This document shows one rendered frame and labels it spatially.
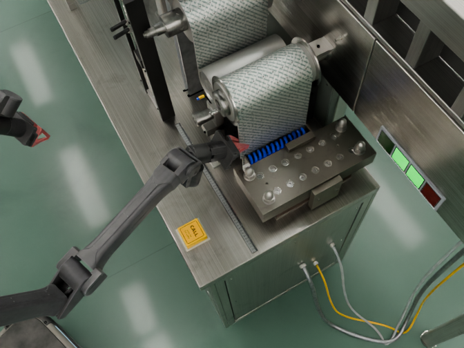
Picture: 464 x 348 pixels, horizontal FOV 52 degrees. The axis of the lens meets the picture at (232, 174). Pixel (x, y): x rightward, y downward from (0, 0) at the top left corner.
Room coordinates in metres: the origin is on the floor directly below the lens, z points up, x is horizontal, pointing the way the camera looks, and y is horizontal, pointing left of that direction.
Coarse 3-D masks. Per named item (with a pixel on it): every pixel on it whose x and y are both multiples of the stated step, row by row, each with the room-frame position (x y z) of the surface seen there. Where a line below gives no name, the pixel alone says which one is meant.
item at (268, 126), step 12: (300, 96) 0.79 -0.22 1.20; (276, 108) 0.76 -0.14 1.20; (288, 108) 0.78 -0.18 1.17; (300, 108) 0.79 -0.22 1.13; (252, 120) 0.73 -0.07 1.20; (264, 120) 0.75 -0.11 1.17; (276, 120) 0.76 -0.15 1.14; (288, 120) 0.78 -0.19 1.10; (300, 120) 0.80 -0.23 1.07; (240, 132) 0.71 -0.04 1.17; (252, 132) 0.73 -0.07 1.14; (264, 132) 0.75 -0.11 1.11; (276, 132) 0.76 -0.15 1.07; (288, 132) 0.78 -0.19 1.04; (252, 144) 0.73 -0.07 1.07; (264, 144) 0.75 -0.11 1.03; (240, 156) 0.71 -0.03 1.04
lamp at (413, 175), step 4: (412, 168) 0.53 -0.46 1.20; (408, 172) 0.53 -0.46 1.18; (412, 172) 0.52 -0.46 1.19; (416, 172) 0.51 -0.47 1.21; (408, 176) 0.52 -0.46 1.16; (412, 176) 0.52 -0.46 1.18; (416, 176) 0.51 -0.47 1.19; (420, 176) 0.50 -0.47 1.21; (412, 180) 0.51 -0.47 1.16; (416, 180) 0.50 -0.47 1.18; (420, 180) 0.49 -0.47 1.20; (416, 184) 0.50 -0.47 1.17; (420, 184) 0.49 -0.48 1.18
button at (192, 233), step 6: (192, 222) 0.56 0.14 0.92; (198, 222) 0.56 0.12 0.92; (180, 228) 0.55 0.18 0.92; (186, 228) 0.55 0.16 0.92; (192, 228) 0.54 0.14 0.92; (198, 228) 0.54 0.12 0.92; (180, 234) 0.53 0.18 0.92; (186, 234) 0.53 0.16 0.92; (192, 234) 0.52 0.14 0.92; (198, 234) 0.52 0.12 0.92; (204, 234) 0.52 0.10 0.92; (186, 240) 0.51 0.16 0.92; (192, 240) 0.50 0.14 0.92; (198, 240) 0.50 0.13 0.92; (186, 246) 0.49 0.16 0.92
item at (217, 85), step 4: (296, 44) 0.90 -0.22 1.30; (300, 44) 0.89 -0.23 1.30; (304, 48) 0.87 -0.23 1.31; (304, 52) 0.86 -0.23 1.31; (308, 52) 0.85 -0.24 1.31; (308, 56) 0.85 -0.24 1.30; (312, 60) 0.84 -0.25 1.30; (312, 64) 0.83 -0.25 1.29; (312, 68) 0.82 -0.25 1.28; (312, 72) 0.81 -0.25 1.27; (312, 80) 0.81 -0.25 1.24; (216, 84) 0.80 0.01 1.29; (216, 88) 0.80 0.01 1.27; (220, 88) 0.78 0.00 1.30; (224, 92) 0.76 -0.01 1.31; (224, 96) 0.76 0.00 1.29; (228, 100) 0.74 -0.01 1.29; (232, 108) 0.72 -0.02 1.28; (232, 112) 0.72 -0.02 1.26; (228, 116) 0.75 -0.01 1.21; (232, 116) 0.72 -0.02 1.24; (232, 120) 0.73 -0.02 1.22
